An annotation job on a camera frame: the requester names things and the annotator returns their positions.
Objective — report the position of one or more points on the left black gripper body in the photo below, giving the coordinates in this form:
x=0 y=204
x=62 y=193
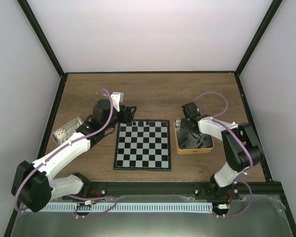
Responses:
x=125 y=117

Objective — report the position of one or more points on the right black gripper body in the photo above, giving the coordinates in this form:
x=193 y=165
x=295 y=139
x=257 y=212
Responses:
x=186 y=128

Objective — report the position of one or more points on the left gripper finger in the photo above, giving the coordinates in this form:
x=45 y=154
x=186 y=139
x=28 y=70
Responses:
x=130 y=110
x=129 y=119

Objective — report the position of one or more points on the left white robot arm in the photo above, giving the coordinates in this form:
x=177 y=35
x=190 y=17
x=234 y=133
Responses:
x=35 y=184

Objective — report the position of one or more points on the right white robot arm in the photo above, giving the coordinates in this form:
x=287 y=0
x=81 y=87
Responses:
x=242 y=147

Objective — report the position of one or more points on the yellow tin of black pieces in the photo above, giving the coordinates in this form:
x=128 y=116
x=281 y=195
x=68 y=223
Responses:
x=190 y=143

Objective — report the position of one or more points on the pink tin of white pieces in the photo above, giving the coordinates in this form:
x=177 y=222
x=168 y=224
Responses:
x=62 y=134

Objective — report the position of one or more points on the black and white chessboard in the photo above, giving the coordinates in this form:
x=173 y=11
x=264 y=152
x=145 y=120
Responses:
x=146 y=147

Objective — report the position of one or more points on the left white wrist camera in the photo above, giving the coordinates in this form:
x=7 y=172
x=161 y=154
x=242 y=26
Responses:
x=117 y=100

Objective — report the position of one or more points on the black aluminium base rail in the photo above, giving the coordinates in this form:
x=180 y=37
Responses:
x=118 y=189

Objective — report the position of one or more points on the black cage frame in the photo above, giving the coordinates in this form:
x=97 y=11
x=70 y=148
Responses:
x=268 y=186

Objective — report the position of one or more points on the light blue slotted cable duct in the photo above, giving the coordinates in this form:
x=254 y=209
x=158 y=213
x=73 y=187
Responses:
x=123 y=207

